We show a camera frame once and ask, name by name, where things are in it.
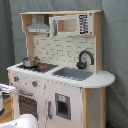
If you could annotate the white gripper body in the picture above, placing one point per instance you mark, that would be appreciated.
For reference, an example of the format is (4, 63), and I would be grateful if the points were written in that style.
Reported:
(7, 89)

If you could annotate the white oven door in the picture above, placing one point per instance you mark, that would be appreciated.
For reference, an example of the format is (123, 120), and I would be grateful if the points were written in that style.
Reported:
(28, 101)

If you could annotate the small silver pot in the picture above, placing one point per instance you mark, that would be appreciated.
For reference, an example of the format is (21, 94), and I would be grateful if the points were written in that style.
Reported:
(30, 61)

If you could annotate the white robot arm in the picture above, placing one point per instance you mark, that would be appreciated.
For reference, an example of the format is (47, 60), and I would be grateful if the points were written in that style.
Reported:
(24, 121)

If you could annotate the wooden toy kitchen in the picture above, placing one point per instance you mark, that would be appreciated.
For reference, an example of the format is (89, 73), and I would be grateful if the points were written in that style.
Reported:
(64, 52)

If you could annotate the left red stove knob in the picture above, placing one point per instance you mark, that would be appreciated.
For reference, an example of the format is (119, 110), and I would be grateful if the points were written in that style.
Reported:
(15, 78)

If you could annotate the red stove knob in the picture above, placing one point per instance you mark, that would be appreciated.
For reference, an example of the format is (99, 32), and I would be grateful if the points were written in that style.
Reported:
(34, 83)
(15, 78)

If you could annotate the right red stove knob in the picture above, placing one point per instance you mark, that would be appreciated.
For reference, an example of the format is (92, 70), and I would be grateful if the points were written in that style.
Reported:
(34, 83)

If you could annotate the black stovetop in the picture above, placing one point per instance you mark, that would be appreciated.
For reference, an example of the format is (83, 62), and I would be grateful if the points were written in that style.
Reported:
(40, 67)

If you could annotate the white cabinet door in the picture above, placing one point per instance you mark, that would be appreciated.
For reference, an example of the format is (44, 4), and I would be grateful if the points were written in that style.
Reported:
(63, 106)

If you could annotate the grey toy sink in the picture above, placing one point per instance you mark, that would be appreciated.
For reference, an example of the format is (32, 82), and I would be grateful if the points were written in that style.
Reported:
(72, 73)

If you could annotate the grey range hood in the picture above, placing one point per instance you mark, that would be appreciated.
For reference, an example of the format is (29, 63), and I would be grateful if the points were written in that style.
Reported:
(40, 26)

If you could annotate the black toy faucet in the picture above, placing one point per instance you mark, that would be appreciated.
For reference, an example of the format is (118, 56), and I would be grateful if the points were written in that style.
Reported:
(82, 65)

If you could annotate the white microwave door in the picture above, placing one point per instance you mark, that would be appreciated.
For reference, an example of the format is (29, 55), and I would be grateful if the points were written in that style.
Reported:
(71, 25)

